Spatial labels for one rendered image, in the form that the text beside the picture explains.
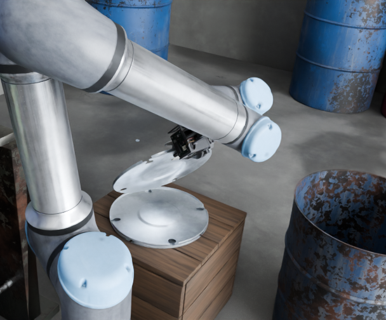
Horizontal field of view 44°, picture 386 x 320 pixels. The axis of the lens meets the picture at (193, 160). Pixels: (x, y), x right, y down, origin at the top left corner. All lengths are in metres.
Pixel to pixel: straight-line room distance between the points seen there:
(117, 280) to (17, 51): 0.37
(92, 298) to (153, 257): 0.54
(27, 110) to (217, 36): 3.60
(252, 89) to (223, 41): 3.31
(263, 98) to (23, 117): 0.45
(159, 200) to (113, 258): 0.72
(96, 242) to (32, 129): 0.21
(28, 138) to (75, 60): 0.22
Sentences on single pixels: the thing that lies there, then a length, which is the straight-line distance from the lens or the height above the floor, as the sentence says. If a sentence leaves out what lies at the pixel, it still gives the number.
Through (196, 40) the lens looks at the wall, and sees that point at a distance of 4.36.
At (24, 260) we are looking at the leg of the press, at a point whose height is 0.27.
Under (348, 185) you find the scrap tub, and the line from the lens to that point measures 1.62.
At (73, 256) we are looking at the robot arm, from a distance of 0.79.
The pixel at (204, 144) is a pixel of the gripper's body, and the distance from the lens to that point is 1.10.
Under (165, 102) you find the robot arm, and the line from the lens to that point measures 0.67.
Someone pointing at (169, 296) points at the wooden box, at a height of 0.28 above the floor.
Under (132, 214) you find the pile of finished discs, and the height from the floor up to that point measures 0.36.
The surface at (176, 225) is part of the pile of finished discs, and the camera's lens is 1.39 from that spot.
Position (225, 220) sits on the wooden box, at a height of 0.35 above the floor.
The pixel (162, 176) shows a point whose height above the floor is 0.47.
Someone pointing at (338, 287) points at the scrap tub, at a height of 0.34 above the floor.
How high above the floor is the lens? 1.19
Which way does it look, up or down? 29 degrees down
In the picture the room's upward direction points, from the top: 6 degrees clockwise
